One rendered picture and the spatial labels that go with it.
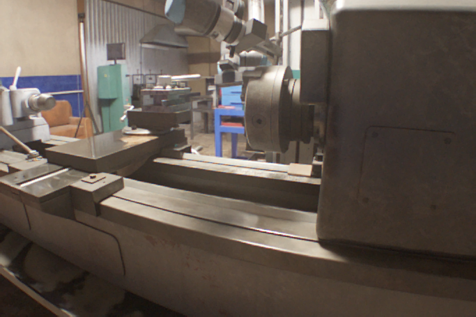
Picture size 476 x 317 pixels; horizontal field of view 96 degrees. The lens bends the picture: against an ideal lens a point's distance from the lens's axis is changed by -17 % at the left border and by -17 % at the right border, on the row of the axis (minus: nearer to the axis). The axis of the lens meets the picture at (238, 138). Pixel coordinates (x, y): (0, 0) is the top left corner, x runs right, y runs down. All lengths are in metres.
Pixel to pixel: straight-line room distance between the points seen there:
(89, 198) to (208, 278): 0.41
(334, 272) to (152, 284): 0.57
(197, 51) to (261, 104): 8.28
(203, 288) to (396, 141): 0.61
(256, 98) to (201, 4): 0.27
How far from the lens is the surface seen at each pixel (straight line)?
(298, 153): 1.86
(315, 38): 0.50
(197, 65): 8.85
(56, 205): 0.89
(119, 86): 5.33
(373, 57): 0.49
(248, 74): 0.68
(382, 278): 0.60
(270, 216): 0.68
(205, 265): 0.73
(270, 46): 0.77
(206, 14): 0.67
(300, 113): 0.66
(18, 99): 1.62
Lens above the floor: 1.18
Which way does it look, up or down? 13 degrees down
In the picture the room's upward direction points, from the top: straight up
